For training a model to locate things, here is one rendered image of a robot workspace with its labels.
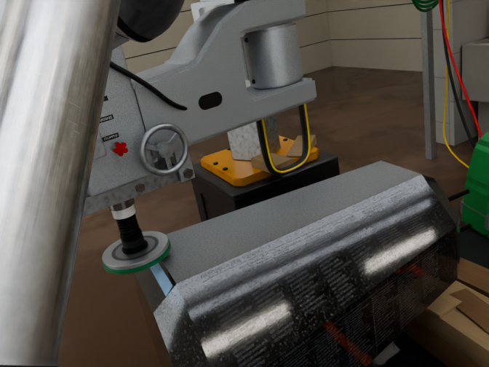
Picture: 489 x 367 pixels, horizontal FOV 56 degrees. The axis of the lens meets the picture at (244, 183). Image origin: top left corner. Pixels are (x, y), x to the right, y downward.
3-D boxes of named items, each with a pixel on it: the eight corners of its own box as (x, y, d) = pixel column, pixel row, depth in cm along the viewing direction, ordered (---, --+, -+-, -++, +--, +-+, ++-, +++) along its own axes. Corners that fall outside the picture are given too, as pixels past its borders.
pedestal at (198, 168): (207, 276, 287) (180, 166, 260) (295, 237, 311) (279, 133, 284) (257, 332, 231) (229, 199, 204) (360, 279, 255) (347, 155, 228)
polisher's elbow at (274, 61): (245, 84, 173) (235, 30, 165) (294, 73, 175) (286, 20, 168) (257, 92, 155) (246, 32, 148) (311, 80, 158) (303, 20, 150)
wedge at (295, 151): (298, 144, 244) (297, 135, 243) (316, 143, 240) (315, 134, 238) (285, 158, 228) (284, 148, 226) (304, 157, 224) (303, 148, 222)
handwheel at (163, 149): (180, 160, 142) (168, 113, 137) (196, 166, 134) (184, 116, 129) (135, 177, 135) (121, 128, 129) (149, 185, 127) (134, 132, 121)
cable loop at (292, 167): (310, 162, 185) (299, 83, 173) (316, 163, 182) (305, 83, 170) (265, 182, 174) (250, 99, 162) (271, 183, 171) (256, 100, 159)
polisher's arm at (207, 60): (287, 121, 185) (268, -9, 167) (328, 128, 167) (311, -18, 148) (116, 187, 150) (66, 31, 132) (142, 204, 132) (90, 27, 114)
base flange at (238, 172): (199, 164, 256) (197, 156, 254) (274, 139, 274) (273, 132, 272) (237, 188, 214) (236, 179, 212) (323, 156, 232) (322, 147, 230)
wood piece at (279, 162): (252, 168, 225) (250, 158, 223) (268, 161, 229) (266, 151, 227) (278, 176, 209) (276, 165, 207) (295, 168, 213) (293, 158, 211)
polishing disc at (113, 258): (173, 255, 141) (172, 252, 140) (103, 277, 136) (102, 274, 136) (164, 228, 160) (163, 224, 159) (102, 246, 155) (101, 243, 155)
